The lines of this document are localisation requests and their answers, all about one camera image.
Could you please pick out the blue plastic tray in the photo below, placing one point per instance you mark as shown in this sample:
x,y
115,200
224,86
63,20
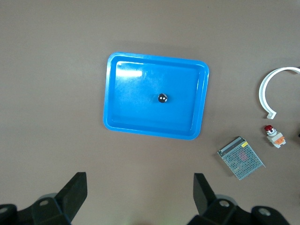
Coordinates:
x,y
140,105

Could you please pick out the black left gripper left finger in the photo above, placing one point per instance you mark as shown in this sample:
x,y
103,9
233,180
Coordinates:
x,y
70,194

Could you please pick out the small black cylindrical capacitor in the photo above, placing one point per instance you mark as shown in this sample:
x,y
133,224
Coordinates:
x,y
162,98

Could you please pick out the red button orange-white switch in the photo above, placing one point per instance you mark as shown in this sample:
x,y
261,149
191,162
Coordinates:
x,y
275,138

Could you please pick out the metal mesh power supply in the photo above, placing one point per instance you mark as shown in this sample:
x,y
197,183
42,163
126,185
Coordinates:
x,y
241,159

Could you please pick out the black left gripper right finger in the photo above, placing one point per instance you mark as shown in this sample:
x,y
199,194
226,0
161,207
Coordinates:
x,y
204,194

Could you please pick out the large white curved clamp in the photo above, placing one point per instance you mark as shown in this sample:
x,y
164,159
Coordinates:
x,y
261,93

